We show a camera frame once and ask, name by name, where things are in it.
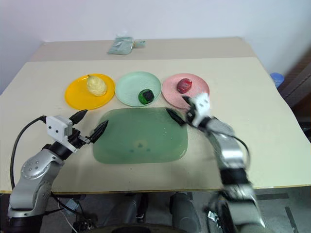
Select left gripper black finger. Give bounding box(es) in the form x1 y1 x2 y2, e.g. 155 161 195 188
69 109 88 126
89 119 109 144

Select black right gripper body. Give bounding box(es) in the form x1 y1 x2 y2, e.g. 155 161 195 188
185 102 198 126

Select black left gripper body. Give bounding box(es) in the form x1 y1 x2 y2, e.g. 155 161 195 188
68 129 92 150

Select red toy item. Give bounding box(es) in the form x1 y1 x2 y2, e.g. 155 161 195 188
176 77 193 94

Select pink round plate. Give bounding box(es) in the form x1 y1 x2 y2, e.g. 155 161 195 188
161 73 210 109

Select yellow round plate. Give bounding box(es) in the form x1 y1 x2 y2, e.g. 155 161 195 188
64 73 116 111

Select dark green toy item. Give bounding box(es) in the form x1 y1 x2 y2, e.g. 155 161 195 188
138 88 156 105

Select light green round plate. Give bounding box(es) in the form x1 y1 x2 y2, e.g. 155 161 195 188
115 70 162 108

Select pale yellow pear toy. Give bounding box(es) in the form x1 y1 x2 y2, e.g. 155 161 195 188
86 74 108 98

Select large translucent green tray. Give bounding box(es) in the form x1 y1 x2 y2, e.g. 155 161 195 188
92 107 189 166

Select beige table cover sheet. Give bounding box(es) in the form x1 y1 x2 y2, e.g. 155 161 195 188
0 56 311 195

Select clear plastic bag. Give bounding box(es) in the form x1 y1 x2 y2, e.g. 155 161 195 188
107 35 135 56

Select blue water bottle cap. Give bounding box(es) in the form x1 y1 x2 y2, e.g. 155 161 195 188
270 72 285 86

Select dark rounded robot leg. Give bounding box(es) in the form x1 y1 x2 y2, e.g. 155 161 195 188
169 191 201 233

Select dark rounded robot waist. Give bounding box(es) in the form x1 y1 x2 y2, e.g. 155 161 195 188
91 223 176 233

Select dark brown furniture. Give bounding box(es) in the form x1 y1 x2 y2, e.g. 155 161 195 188
278 55 311 144

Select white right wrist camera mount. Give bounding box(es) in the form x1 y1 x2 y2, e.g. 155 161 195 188
191 92 211 127

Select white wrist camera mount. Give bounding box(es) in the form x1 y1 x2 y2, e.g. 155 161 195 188
45 115 79 153
191 92 211 127

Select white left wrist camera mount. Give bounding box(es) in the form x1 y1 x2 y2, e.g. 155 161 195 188
45 115 79 153

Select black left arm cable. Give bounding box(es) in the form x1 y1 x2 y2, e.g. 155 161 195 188
10 116 48 191

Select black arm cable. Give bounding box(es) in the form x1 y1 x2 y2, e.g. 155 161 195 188
10 116 48 191
232 135 252 170

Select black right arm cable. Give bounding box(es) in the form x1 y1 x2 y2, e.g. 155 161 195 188
232 135 252 170

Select tangled cables under table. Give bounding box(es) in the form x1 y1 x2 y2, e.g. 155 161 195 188
50 193 98 231

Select small metal bracket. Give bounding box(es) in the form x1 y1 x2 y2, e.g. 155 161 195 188
207 210 220 222

